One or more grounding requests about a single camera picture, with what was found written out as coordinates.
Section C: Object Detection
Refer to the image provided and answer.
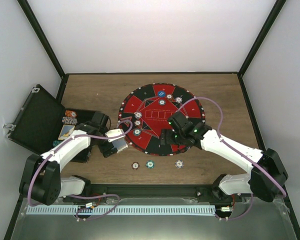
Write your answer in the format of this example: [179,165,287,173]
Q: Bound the teal chip seat two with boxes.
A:
[133,128,141,136]

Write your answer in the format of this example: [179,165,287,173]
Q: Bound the blue orange chip stack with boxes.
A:
[175,160,184,169]

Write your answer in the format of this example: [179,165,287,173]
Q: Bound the brown 100 chip stack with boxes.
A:
[131,162,140,170]

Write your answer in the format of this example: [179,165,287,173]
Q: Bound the teal chip stack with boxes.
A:
[145,160,155,169]

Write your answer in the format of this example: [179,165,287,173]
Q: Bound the teal chip seat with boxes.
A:
[158,99,166,106]

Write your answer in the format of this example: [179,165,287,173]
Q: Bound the blue white chip seat three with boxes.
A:
[134,112,142,119]

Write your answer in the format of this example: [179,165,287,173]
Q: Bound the blue white chip seat seven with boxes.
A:
[175,96,183,103]

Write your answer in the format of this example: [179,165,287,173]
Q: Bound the blue small blind button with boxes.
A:
[157,90,166,98]

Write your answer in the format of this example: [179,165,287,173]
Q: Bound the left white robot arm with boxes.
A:
[19,111,109,207]

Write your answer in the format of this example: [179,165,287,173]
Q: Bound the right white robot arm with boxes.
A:
[160,111,288,203]

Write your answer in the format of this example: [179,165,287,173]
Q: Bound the chips in case top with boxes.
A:
[61,110,78,125]

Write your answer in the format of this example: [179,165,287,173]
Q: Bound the card box in case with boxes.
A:
[58,124,75,141]

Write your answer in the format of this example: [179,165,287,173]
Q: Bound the round red black poker mat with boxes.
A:
[118,83,206,156]

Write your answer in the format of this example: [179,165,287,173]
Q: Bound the teal chips in case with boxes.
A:
[52,140,61,147]

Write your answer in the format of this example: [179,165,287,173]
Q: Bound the black poker chip case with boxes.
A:
[3,83,103,164]

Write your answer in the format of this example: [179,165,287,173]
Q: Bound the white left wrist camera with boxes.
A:
[105,128,125,143]

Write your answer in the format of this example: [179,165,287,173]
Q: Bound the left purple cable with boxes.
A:
[27,119,133,223]

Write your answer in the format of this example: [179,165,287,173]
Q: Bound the purple cable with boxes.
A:
[27,119,133,223]
[174,96,287,222]

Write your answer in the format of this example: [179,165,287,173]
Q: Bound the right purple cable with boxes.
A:
[174,96,287,222]

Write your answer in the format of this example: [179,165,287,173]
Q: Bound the black front mounting rail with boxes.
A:
[64,183,286,204]

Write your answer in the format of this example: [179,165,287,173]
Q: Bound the perforated light blue rail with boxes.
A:
[26,205,216,216]

